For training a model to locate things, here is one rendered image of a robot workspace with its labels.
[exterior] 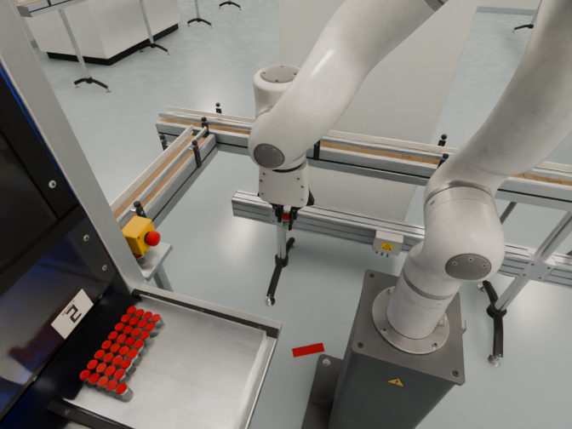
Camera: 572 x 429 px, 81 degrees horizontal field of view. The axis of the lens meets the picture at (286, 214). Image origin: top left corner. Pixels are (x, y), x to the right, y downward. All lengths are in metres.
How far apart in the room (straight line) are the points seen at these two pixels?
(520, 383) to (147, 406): 1.68
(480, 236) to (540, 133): 0.16
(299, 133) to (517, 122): 0.29
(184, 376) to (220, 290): 1.21
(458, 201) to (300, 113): 0.32
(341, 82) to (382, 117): 1.45
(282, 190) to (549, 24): 0.45
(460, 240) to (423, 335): 0.39
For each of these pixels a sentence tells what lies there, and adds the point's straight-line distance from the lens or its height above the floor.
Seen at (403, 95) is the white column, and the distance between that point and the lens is 1.88.
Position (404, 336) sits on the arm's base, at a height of 0.87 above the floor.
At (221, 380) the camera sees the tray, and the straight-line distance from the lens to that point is 0.83.
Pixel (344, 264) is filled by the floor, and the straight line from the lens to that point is 2.13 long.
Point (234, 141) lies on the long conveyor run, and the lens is 1.46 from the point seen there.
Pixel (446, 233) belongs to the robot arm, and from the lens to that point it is 0.59.
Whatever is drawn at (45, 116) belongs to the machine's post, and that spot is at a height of 1.39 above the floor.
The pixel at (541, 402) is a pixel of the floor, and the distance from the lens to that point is 2.08.
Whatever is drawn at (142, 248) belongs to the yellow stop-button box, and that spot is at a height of 0.99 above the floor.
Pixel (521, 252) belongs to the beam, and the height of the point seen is 0.55.
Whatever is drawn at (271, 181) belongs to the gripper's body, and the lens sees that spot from 0.65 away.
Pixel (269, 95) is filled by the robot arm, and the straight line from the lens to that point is 0.53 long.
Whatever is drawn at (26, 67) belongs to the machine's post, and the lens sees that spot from 0.68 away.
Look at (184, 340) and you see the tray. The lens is 0.89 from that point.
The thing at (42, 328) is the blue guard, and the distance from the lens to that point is 0.81.
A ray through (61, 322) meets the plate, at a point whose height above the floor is 1.03.
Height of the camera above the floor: 1.65
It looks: 44 degrees down
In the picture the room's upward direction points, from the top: straight up
